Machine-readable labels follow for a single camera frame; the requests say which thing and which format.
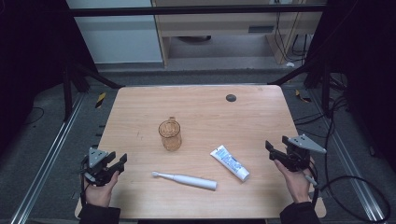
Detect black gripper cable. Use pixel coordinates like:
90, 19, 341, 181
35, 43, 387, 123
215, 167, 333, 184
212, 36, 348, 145
306, 161, 392, 224
79, 157, 90, 208

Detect thin black floor cable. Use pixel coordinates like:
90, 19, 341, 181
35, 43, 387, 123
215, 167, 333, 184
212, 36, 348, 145
21, 105, 46, 126

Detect black frame stand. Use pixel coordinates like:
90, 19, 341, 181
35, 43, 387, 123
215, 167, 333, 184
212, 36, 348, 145
267, 60, 332, 117
61, 60, 125, 123

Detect aluminium floor rail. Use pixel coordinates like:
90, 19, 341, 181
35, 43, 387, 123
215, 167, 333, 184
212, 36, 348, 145
10, 92, 86, 224
307, 89, 388, 222

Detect person's right hand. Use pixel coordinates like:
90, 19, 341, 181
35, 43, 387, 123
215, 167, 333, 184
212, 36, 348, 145
274, 160, 313, 204

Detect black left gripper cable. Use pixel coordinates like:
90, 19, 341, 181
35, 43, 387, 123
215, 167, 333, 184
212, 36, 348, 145
79, 157, 90, 208

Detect white electric toothbrush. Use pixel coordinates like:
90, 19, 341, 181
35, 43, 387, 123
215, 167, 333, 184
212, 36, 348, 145
151, 171, 219, 191

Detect yellow black tape strip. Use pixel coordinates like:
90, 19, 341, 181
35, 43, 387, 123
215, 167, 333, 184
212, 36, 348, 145
294, 89, 312, 104
94, 91, 107, 109

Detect white cable plug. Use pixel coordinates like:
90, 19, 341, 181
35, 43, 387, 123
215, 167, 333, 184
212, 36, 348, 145
304, 175, 318, 188

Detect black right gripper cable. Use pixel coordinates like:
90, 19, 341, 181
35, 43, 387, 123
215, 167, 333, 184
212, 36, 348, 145
306, 161, 392, 224

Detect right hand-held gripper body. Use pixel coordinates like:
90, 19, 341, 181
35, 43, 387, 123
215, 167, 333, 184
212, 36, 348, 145
270, 133, 327, 173

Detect amber transparent cup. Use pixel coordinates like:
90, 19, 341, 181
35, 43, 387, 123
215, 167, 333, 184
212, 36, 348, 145
158, 116, 183, 152

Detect black horizontal frame bar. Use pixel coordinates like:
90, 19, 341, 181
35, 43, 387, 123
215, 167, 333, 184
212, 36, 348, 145
66, 4, 328, 18

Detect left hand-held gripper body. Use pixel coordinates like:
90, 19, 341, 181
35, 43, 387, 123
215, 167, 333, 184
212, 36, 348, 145
81, 147, 120, 188

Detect white cabinet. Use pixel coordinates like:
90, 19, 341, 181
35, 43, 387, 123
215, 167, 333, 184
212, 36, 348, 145
65, 0, 163, 65

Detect black floor cables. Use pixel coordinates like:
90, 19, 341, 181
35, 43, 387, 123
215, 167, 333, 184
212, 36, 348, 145
292, 73, 351, 139

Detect hanging desk cables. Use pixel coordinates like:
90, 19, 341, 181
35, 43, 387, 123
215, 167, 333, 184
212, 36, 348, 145
273, 11, 311, 63

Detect white toothpaste tube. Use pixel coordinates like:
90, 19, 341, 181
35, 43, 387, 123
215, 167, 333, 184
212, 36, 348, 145
209, 144, 250, 183

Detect person's left hand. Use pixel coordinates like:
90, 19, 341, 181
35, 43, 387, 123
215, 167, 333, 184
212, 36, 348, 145
84, 171, 120, 208

